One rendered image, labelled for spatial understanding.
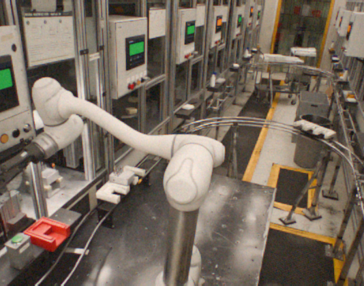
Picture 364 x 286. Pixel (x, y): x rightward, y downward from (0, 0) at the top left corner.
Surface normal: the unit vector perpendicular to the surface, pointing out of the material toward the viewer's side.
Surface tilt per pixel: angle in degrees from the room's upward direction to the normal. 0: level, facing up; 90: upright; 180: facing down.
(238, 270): 0
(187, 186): 86
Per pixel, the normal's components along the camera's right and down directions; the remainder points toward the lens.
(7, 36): 0.93, 0.19
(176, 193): -0.22, 0.31
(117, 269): 0.05, -0.90
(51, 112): -0.09, 0.68
